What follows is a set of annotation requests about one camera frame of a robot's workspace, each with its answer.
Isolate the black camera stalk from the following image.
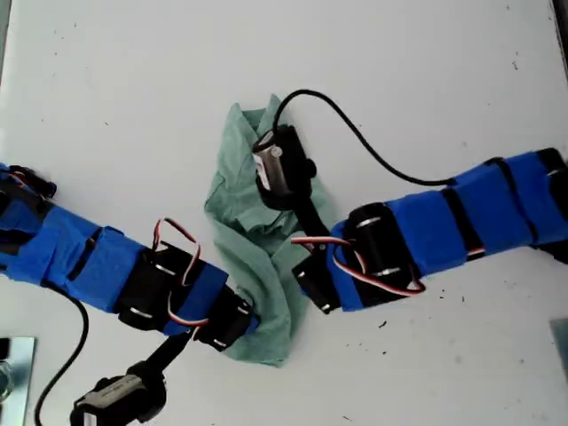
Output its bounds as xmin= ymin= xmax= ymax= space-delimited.
xmin=292 ymin=199 xmax=332 ymax=249
xmin=144 ymin=335 xmax=194 ymax=376

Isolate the green t-shirt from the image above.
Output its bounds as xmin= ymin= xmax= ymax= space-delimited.
xmin=203 ymin=92 xmax=338 ymax=369

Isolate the red white black servo wire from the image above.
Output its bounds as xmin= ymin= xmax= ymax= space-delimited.
xmin=290 ymin=236 xmax=356 ymax=249
xmin=167 ymin=288 xmax=210 ymax=330
xmin=152 ymin=216 xmax=201 ymax=288
xmin=331 ymin=242 xmax=428 ymax=299

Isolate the black camera cable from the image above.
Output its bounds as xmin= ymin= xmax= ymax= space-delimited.
xmin=273 ymin=89 xmax=458 ymax=186
xmin=34 ymin=286 xmax=90 ymax=426

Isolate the shiny steel post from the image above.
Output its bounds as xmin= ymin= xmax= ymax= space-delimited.
xmin=0 ymin=335 xmax=37 ymax=426

